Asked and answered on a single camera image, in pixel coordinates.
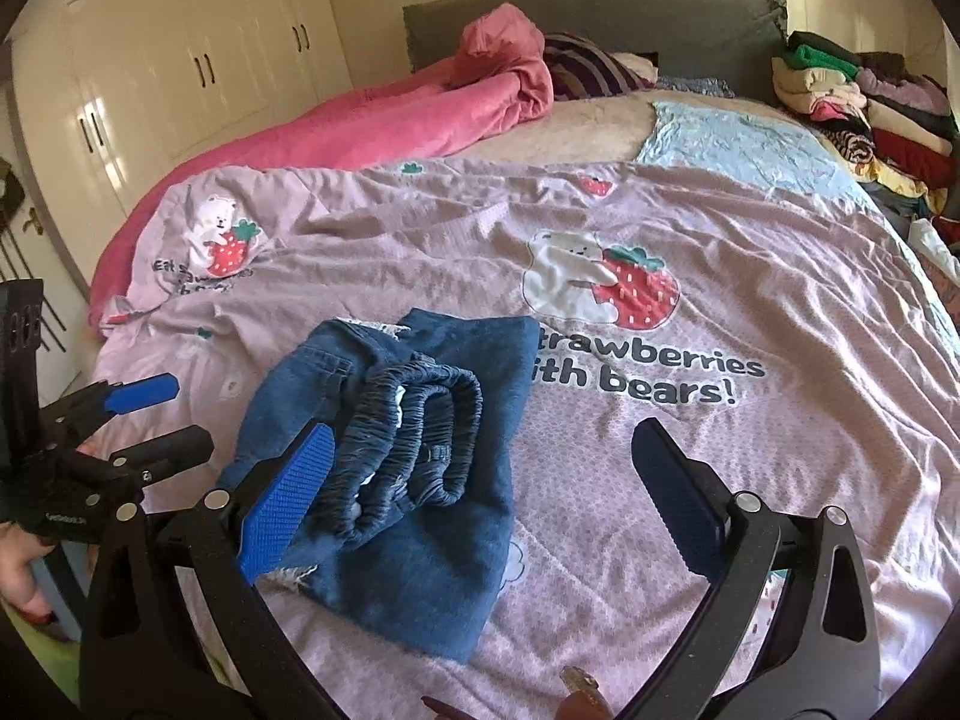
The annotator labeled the blue denim pants lace trim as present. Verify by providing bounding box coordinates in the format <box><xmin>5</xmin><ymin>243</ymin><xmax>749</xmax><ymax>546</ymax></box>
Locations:
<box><xmin>220</xmin><ymin>309</ymin><xmax>540</xmax><ymax>663</ymax></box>

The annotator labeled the person's left hand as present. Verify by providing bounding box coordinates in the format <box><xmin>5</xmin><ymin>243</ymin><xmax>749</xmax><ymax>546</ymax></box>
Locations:
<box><xmin>0</xmin><ymin>522</ymin><xmax>52</xmax><ymax>619</ymax></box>

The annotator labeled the green fleece sleeve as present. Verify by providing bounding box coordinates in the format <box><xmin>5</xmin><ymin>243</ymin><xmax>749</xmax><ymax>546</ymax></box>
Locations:
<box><xmin>5</xmin><ymin>606</ymin><xmax>80</xmax><ymax>704</ymax></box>

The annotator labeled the lilac strawberry bear duvet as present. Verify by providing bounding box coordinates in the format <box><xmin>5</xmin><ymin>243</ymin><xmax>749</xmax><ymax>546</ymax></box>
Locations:
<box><xmin>93</xmin><ymin>160</ymin><xmax>958</xmax><ymax>718</ymax></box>

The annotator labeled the cream white wardrobe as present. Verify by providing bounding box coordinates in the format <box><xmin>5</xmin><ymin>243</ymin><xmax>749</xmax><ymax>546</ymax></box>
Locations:
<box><xmin>11</xmin><ymin>0</ymin><xmax>352</xmax><ymax>275</ymax></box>

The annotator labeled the white bag with clothes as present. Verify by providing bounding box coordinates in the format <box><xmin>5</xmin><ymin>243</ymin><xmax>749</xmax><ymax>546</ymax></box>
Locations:
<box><xmin>908</xmin><ymin>218</ymin><xmax>960</xmax><ymax>288</ymax></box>

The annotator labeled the pink blanket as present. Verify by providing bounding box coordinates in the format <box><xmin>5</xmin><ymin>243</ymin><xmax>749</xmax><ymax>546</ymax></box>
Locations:
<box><xmin>88</xmin><ymin>4</ymin><xmax>553</xmax><ymax>328</ymax></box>

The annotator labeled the light blue bed sheet patch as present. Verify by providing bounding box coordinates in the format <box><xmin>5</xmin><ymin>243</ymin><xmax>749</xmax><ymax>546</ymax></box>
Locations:
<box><xmin>635</xmin><ymin>101</ymin><xmax>875</xmax><ymax>211</ymax></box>

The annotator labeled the stack of folded clothes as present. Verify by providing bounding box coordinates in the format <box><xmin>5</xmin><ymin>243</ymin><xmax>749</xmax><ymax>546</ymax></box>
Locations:
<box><xmin>771</xmin><ymin>31</ymin><xmax>958</xmax><ymax>254</ymax></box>

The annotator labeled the beige fluffy mattress pad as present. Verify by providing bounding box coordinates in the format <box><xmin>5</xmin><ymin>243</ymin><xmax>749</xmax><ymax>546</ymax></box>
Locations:
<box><xmin>455</xmin><ymin>88</ymin><xmax>677</xmax><ymax>166</ymax></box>

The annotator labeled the purple striped pillow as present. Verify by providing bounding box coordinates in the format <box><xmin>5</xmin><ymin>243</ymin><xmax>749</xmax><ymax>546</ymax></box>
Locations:
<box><xmin>544</xmin><ymin>32</ymin><xmax>658</xmax><ymax>101</ymax></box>

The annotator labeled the dark grey headboard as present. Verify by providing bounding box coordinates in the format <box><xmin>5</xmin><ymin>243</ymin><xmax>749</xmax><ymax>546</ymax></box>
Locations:
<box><xmin>402</xmin><ymin>0</ymin><xmax>788</xmax><ymax>106</ymax></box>

